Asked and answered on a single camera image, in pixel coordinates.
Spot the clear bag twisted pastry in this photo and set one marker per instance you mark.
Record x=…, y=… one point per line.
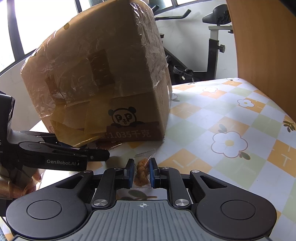
x=141, y=164

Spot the person's left hand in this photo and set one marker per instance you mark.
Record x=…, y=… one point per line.
x=17, y=183

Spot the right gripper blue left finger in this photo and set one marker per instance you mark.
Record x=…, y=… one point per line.
x=110, y=181

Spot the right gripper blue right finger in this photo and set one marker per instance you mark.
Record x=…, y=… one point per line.
x=171, y=180

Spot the clear plastic bag liner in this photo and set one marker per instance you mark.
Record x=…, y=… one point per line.
x=113, y=47

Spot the wooden headboard panel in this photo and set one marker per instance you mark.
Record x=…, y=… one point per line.
x=264, y=33

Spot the black exercise bike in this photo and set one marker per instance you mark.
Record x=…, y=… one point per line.
x=198, y=39

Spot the brown cardboard box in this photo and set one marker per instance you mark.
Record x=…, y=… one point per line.
x=139, y=117

